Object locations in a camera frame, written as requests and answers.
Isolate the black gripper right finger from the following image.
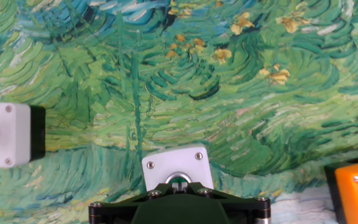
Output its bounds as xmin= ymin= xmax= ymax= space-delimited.
xmin=178 ymin=182 xmax=272 ymax=224

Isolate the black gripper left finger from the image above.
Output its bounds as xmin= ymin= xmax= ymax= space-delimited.
xmin=88 ymin=182 xmax=180 ymax=224

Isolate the grey box green button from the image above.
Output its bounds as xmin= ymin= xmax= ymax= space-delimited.
xmin=141 ymin=143 xmax=214 ymax=192

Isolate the orange box red button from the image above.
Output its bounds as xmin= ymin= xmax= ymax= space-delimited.
xmin=323 ymin=157 xmax=358 ymax=224

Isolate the white black box red button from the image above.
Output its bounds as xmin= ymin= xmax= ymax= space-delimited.
xmin=0 ymin=102 xmax=47 ymax=169

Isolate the green blue painting cloth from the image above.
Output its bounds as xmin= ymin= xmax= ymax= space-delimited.
xmin=0 ymin=0 xmax=358 ymax=224

